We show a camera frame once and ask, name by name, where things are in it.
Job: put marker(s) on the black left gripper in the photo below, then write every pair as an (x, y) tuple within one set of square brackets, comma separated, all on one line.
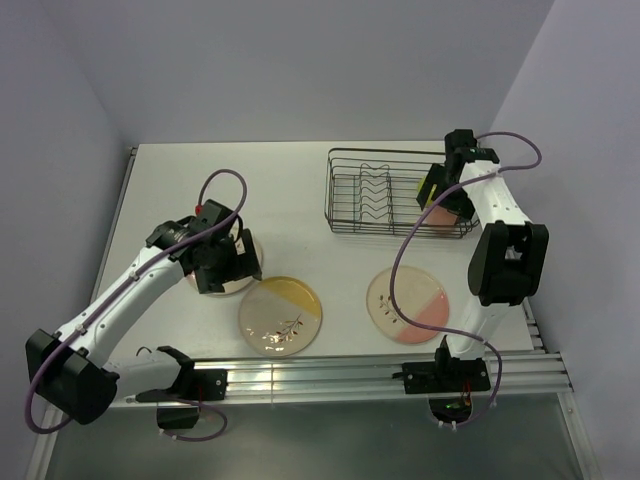
[(241, 265)]

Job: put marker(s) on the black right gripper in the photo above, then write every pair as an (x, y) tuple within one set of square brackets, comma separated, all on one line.
[(436, 175)]

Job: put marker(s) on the pink cup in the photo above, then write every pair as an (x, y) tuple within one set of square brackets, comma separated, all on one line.
[(441, 217)]

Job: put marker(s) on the green ceramic bowl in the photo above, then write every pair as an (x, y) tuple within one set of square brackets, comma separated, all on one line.
[(425, 191)]

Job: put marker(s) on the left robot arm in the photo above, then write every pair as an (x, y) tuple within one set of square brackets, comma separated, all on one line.
[(72, 367)]

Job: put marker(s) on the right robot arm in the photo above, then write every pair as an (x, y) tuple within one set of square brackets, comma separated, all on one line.
[(507, 263)]

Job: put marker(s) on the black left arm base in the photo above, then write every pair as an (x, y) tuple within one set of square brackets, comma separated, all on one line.
[(205, 385)]

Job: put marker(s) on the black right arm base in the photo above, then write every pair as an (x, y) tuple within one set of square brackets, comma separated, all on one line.
[(455, 377)]

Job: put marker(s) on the yellow cream plate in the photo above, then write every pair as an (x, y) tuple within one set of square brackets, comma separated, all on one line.
[(280, 316)]

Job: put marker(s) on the wire dish rack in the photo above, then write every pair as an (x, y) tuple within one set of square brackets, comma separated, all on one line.
[(374, 190)]

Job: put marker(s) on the aluminium table rail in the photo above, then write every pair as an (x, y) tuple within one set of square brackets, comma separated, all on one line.
[(332, 379)]

